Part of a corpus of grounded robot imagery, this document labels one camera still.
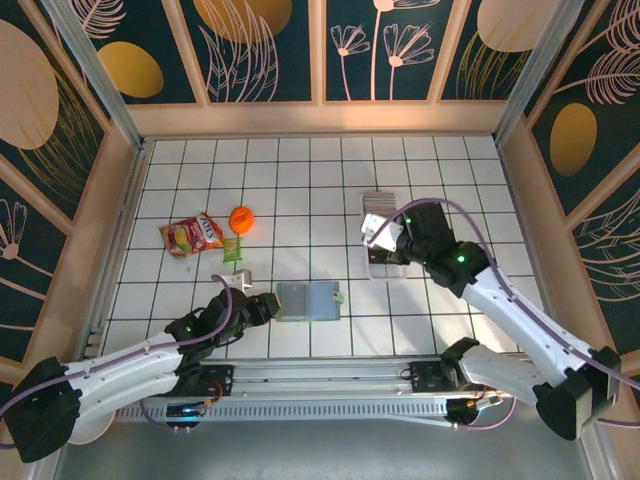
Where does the green card holder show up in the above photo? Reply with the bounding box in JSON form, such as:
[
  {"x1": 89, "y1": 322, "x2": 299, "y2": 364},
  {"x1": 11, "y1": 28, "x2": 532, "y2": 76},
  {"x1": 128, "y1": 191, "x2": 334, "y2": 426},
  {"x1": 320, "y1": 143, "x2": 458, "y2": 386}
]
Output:
[{"x1": 275, "y1": 280, "x2": 346, "y2": 324}]

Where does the white card tray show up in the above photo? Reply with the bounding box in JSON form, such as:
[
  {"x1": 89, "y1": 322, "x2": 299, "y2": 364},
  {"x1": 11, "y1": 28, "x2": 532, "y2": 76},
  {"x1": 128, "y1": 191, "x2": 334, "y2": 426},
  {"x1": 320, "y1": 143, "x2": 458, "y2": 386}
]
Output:
[{"x1": 360, "y1": 189, "x2": 409, "y2": 281}]

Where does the stack of coloured cards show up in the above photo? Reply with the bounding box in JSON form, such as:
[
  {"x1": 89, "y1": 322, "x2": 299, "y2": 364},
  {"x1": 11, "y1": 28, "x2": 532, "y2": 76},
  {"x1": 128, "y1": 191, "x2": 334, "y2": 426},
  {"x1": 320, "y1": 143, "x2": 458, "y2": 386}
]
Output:
[{"x1": 363, "y1": 191, "x2": 400, "y2": 265}]

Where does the small green packet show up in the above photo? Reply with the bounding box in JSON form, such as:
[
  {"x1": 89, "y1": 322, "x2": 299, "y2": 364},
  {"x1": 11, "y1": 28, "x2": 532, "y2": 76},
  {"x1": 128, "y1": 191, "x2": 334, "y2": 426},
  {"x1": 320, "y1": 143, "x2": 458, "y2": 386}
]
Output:
[{"x1": 222, "y1": 236, "x2": 245, "y2": 264}]

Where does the orange ball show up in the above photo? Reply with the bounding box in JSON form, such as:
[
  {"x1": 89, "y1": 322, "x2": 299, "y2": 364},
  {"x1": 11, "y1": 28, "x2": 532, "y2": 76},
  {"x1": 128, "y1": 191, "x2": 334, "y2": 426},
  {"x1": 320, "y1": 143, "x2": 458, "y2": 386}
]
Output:
[{"x1": 228, "y1": 205, "x2": 256, "y2": 235}]

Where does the orange snack bag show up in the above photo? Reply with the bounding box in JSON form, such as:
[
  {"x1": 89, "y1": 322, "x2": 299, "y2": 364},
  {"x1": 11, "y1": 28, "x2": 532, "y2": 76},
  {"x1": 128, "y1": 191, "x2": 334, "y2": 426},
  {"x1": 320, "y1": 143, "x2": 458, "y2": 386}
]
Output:
[{"x1": 158, "y1": 212, "x2": 225, "y2": 258}]

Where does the white bowl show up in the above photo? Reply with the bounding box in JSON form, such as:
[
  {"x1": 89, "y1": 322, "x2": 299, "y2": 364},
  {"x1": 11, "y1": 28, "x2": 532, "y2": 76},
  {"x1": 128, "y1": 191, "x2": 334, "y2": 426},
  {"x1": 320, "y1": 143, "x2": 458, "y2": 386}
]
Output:
[{"x1": 69, "y1": 407, "x2": 117, "y2": 446}]

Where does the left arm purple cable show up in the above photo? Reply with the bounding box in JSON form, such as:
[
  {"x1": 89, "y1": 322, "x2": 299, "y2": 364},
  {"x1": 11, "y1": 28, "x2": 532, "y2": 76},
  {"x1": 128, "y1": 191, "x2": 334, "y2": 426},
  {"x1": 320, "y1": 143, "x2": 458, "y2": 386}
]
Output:
[{"x1": 0, "y1": 273, "x2": 234, "y2": 451}]

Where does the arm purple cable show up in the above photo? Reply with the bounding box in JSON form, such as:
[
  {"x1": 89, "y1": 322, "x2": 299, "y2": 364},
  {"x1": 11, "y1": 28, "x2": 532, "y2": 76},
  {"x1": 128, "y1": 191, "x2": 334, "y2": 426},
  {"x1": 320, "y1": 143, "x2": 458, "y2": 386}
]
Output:
[
  {"x1": 367, "y1": 198, "x2": 640, "y2": 432},
  {"x1": 0, "y1": 273, "x2": 234, "y2": 451}
]

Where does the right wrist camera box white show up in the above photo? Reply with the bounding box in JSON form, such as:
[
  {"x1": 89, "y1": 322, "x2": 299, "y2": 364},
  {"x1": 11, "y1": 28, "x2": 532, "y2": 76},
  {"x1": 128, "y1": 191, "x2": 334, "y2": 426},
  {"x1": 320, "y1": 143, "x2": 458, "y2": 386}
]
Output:
[{"x1": 360, "y1": 212, "x2": 405, "y2": 252}]

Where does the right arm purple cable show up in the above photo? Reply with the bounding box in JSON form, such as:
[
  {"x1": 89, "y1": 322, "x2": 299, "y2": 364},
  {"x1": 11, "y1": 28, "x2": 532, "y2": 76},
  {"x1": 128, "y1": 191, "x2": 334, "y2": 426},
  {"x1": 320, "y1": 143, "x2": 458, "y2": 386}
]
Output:
[{"x1": 367, "y1": 198, "x2": 640, "y2": 432}]

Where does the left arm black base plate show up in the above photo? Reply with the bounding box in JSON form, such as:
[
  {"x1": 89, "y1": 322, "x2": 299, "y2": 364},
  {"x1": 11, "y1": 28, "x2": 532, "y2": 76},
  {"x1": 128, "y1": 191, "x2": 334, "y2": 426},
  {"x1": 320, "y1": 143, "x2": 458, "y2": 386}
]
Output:
[{"x1": 174, "y1": 363, "x2": 236, "y2": 399}]

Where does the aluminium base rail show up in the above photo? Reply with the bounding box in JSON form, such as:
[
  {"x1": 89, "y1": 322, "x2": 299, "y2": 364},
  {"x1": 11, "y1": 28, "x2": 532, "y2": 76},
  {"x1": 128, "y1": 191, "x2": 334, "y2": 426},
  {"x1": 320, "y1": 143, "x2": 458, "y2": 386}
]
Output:
[{"x1": 49, "y1": 355, "x2": 589, "y2": 401}]

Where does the white slotted cable duct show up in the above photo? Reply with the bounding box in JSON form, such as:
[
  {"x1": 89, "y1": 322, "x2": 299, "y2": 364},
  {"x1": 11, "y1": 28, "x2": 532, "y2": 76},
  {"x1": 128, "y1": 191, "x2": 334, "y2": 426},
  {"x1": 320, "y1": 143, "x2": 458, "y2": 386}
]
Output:
[{"x1": 114, "y1": 399, "x2": 451, "y2": 424}]

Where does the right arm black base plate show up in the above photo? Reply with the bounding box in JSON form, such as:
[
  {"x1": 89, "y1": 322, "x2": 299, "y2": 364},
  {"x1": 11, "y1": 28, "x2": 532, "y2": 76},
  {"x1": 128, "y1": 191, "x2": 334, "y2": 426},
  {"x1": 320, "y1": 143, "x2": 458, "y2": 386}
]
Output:
[{"x1": 408, "y1": 358, "x2": 501, "y2": 396}]

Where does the aluminium frame post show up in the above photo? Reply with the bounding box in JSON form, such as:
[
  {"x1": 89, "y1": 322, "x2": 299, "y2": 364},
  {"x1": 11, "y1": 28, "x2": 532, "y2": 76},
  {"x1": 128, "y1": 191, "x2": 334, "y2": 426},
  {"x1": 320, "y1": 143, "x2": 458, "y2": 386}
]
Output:
[
  {"x1": 39, "y1": 0, "x2": 149, "y2": 154},
  {"x1": 493, "y1": 0, "x2": 586, "y2": 146}
]

